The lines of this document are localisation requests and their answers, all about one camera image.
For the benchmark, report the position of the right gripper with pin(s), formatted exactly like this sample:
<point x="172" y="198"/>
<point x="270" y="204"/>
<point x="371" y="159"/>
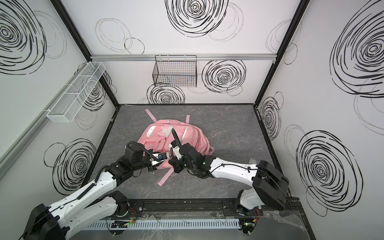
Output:
<point x="176" y="163"/>

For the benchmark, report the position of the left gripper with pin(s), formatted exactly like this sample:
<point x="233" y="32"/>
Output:
<point x="149" y="163"/>

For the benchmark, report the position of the pink student backpack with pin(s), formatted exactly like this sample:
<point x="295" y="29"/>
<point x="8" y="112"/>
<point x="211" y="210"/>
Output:
<point x="158" y="136"/>

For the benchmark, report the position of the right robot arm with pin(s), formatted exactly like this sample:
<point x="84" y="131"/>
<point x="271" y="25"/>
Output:
<point x="269" y="186"/>

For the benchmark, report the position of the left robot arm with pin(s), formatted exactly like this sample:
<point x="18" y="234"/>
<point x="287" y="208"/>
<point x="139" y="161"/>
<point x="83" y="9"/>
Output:
<point x="94" y="201"/>

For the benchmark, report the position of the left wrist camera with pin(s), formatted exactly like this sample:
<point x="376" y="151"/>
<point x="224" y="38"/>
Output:
<point x="159" y="158"/>

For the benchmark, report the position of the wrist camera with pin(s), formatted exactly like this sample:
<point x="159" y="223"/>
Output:
<point x="175" y="152"/>
<point x="159" y="158"/>

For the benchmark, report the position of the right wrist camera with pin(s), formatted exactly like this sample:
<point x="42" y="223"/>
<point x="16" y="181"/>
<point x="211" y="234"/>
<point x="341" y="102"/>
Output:
<point x="175" y="152"/>

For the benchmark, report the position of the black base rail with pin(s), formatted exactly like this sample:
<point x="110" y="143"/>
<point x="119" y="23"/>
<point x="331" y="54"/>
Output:
<point x="224" y="207"/>

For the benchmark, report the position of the white slotted cable duct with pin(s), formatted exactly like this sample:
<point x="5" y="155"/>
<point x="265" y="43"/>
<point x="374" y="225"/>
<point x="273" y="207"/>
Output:
<point x="167" y="224"/>

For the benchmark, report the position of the clear acrylic wall shelf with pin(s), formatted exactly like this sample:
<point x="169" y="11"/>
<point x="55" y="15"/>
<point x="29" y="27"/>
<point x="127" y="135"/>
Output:
<point x="83" y="92"/>

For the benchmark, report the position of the black wire basket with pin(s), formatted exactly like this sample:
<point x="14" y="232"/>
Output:
<point x="176" y="73"/>

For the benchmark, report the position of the aluminium wall rail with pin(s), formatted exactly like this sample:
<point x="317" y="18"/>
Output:
<point x="183" y="57"/>

